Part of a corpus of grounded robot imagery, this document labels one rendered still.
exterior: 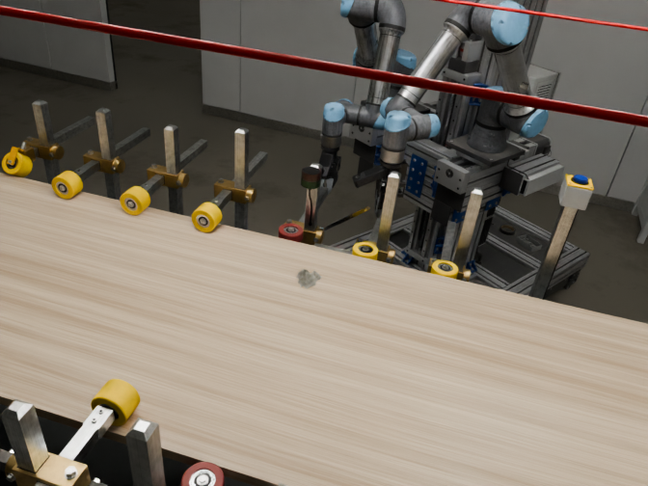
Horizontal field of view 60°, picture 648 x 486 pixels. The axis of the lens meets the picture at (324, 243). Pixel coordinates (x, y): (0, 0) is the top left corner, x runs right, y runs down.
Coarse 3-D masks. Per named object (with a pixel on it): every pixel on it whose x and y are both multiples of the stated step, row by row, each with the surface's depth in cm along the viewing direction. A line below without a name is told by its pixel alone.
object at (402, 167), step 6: (384, 162) 176; (402, 162) 179; (390, 168) 176; (396, 168) 176; (402, 168) 178; (402, 174) 179; (378, 180) 182; (384, 180) 179; (402, 180) 180; (378, 186) 182; (384, 186) 179; (402, 186) 180; (378, 192) 181; (384, 192) 180
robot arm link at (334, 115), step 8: (328, 104) 201; (336, 104) 202; (328, 112) 200; (336, 112) 199; (344, 112) 206; (328, 120) 201; (336, 120) 201; (344, 120) 206; (328, 128) 203; (336, 128) 203; (328, 136) 204; (336, 136) 204
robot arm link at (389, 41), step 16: (384, 0) 196; (400, 0) 198; (384, 16) 198; (400, 16) 197; (384, 32) 200; (400, 32) 199; (384, 48) 200; (384, 64) 202; (368, 96) 206; (384, 96) 205; (368, 112) 206; (384, 128) 208
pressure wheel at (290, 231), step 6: (282, 228) 181; (288, 228) 182; (294, 228) 182; (300, 228) 182; (282, 234) 178; (288, 234) 178; (294, 234) 178; (300, 234) 179; (294, 240) 178; (300, 240) 180
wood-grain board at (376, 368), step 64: (0, 192) 185; (0, 256) 156; (64, 256) 159; (128, 256) 162; (192, 256) 164; (256, 256) 167; (320, 256) 170; (0, 320) 136; (64, 320) 138; (128, 320) 140; (192, 320) 142; (256, 320) 144; (320, 320) 146; (384, 320) 148; (448, 320) 151; (512, 320) 153; (576, 320) 156; (0, 384) 120; (64, 384) 121; (192, 384) 125; (256, 384) 126; (320, 384) 128; (384, 384) 130; (448, 384) 131; (512, 384) 133; (576, 384) 135; (640, 384) 137; (192, 448) 111; (256, 448) 112; (320, 448) 114; (384, 448) 115; (448, 448) 116; (512, 448) 118; (576, 448) 119; (640, 448) 121
